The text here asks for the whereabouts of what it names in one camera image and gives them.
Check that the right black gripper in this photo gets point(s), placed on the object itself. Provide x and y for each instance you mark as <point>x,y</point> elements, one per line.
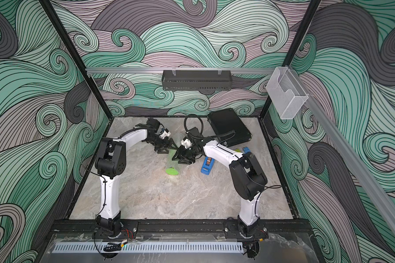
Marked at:
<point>181,151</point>

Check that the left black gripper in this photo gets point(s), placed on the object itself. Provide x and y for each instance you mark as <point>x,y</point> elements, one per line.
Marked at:
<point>165,147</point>

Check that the green plastic wine glass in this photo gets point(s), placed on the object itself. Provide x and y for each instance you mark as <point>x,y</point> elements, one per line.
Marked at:
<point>172,164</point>

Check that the blue tape dispenser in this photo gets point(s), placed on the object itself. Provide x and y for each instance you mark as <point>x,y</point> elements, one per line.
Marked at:
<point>207,165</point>

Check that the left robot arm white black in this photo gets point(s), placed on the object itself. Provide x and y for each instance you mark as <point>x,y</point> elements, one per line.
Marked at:
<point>111,163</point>

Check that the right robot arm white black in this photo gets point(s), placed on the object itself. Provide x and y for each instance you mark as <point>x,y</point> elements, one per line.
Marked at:
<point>247,175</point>

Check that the black flat case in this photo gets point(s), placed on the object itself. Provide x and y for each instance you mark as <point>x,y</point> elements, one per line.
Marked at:
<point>229,128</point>

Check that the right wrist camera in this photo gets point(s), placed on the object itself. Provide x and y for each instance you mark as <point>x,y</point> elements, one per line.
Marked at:
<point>186,143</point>

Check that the black wall tray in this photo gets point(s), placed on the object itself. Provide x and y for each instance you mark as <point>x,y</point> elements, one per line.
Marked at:
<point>196,80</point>

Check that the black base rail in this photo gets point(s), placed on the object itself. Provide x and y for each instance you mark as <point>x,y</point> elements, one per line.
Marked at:
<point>185,225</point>

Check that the aluminium rail back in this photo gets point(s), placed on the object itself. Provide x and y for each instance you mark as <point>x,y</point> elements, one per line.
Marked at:
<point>146,70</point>

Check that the aluminium rail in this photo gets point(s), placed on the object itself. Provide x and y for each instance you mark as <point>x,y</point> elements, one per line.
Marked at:
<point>146,70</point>
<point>357,167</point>

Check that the white slotted cable duct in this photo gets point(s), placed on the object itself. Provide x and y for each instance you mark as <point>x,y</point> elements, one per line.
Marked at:
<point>150,247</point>

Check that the clear plastic wall bin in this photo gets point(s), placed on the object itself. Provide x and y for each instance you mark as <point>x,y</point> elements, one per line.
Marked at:
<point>287,92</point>

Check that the aluminium rail right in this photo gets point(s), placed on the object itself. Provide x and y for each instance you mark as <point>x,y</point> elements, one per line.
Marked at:
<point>357,167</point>

